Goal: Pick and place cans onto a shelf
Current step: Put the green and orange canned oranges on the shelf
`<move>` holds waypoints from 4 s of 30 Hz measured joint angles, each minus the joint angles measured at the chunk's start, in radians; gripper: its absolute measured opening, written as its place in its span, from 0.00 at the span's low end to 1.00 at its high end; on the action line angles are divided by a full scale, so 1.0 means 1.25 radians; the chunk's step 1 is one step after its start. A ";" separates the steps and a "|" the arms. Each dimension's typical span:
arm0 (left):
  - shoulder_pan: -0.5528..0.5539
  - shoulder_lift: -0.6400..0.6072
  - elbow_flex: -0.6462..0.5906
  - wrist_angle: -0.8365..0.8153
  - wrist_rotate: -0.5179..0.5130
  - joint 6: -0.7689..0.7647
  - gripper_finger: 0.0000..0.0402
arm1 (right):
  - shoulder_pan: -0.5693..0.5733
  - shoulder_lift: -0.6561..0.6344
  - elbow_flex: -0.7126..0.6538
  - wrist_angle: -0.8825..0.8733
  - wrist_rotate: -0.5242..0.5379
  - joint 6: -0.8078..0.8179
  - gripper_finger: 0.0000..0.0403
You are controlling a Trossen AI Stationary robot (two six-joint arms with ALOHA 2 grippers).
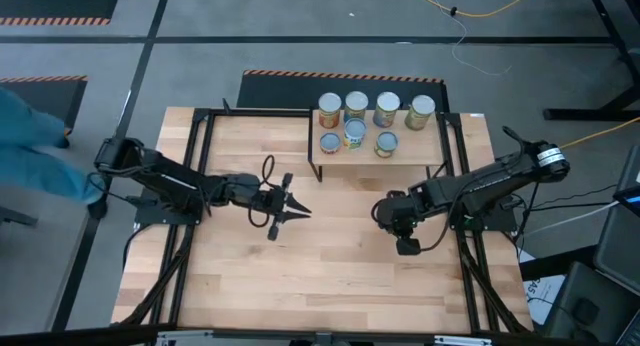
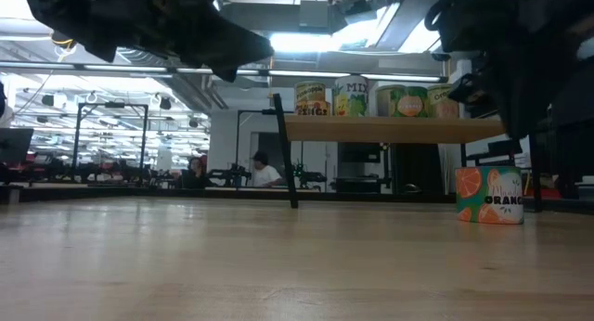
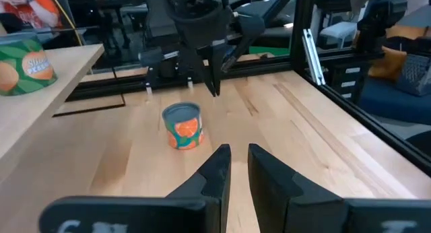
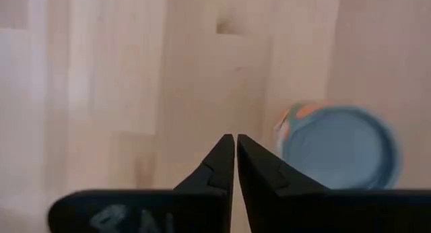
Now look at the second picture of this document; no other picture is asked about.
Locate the person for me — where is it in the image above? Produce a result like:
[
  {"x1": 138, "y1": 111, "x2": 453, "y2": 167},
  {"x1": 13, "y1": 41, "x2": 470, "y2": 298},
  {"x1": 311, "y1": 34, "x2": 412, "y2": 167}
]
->
[
  {"x1": 248, "y1": 149, "x2": 285, "y2": 188},
  {"x1": 179, "y1": 156, "x2": 213, "y2": 190}
]

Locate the grey door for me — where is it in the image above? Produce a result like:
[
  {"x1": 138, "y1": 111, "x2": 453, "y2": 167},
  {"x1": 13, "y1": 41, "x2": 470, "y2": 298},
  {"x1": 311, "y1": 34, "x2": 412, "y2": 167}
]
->
[{"x1": 256, "y1": 132, "x2": 290, "y2": 188}]

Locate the long linear ceiling light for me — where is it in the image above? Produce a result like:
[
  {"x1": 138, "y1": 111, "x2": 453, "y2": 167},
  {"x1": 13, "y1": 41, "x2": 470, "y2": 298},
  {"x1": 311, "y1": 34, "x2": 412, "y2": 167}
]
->
[{"x1": 0, "y1": 60, "x2": 449, "y2": 83}]

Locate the pineapple rings can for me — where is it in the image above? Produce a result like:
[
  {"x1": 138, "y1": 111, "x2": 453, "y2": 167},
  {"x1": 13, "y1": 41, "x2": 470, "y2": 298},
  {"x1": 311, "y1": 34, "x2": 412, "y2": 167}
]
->
[{"x1": 294, "y1": 81, "x2": 332, "y2": 117}]

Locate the black cabinet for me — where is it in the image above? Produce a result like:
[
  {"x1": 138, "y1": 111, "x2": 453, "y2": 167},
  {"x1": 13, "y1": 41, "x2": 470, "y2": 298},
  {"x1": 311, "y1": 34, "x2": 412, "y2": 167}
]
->
[{"x1": 391, "y1": 143, "x2": 441, "y2": 195}]

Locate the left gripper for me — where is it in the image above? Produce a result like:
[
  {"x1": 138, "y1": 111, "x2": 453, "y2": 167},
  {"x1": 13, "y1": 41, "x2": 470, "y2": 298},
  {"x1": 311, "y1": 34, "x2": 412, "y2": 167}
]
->
[{"x1": 20, "y1": 0, "x2": 276, "y2": 83}]

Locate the grey ceiling air unit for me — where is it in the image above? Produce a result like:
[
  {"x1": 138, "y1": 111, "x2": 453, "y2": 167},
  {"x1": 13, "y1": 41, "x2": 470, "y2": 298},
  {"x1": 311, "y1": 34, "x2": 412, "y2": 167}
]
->
[{"x1": 220, "y1": 0, "x2": 333, "y2": 33}]

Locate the mandarin orange can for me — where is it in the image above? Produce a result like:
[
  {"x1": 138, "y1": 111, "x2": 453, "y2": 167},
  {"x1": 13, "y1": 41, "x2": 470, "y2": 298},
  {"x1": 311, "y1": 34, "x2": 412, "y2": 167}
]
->
[{"x1": 454, "y1": 165, "x2": 525, "y2": 225}]

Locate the tall peach label can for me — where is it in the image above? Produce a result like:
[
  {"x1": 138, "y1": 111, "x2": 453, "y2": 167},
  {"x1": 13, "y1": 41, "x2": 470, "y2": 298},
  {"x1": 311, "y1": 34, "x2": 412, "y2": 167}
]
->
[{"x1": 425, "y1": 83, "x2": 461, "y2": 120}]

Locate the angled ceiling light panel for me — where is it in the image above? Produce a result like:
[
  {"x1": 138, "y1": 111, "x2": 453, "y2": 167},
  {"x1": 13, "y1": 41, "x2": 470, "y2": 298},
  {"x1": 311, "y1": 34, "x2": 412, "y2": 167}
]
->
[{"x1": 397, "y1": 17, "x2": 442, "y2": 54}]

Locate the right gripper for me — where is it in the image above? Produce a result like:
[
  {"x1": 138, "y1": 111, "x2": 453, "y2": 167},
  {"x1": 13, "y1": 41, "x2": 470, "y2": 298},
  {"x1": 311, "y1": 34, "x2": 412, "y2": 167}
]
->
[{"x1": 482, "y1": 42, "x2": 576, "y2": 140}]

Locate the green sliced peaches can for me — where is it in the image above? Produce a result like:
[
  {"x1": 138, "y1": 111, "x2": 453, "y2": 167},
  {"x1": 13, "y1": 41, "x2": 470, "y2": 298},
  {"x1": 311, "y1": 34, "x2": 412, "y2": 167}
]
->
[{"x1": 388, "y1": 84, "x2": 430, "y2": 119}]

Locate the black wall monitor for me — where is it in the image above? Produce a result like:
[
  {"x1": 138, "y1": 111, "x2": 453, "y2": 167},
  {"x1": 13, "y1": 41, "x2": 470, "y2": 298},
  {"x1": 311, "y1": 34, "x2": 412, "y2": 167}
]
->
[{"x1": 337, "y1": 142, "x2": 382, "y2": 165}]

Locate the wooden shelf with black legs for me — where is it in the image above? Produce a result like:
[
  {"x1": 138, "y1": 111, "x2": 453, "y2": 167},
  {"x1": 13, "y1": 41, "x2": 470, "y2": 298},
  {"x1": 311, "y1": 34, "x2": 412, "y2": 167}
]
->
[{"x1": 272, "y1": 92, "x2": 544, "y2": 212}]

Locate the blue mixed fruit can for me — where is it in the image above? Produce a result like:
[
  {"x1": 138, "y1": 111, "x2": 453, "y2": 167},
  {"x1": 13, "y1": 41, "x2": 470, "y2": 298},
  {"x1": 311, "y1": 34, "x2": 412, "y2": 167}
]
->
[{"x1": 331, "y1": 74, "x2": 371, "y2": 118}]

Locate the black aluminium table frame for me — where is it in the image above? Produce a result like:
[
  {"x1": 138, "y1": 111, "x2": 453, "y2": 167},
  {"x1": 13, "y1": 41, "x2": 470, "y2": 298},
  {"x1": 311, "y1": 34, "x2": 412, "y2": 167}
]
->
[{"x1": 0, "y1": 184, "x2": 594, "y2": 215}]

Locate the black ceiling device yellow cable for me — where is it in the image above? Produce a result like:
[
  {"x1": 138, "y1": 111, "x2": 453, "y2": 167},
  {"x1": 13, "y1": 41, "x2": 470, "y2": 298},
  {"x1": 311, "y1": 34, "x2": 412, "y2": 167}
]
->
[{"x1": 50, "y1": 31, "x2": 78, "y2": 58}]

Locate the yellow hanging cord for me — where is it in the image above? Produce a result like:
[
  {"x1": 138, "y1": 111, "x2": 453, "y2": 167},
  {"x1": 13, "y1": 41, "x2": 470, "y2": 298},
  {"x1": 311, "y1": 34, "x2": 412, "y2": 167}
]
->
[{"x1": 265, "y1": 56, "x2": 274, "y2": 100}]

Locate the rectangular ceiling light panel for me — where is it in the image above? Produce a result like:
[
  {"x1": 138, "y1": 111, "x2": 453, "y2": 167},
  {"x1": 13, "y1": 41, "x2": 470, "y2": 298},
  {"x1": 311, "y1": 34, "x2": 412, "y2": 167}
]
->
[{"x1": 268, "y1": 32, "x2": 342, "y2": 54}]

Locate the black metal frame rig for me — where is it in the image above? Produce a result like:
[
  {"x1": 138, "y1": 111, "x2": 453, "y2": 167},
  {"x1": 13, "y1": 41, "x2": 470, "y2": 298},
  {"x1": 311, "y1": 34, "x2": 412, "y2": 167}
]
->
[
  {"x1": 72, "y1": 101, "x2": 149, "y2": 188},
  {"x1": 235, "y1": 108, "x2": 280, "y2": 188}
]

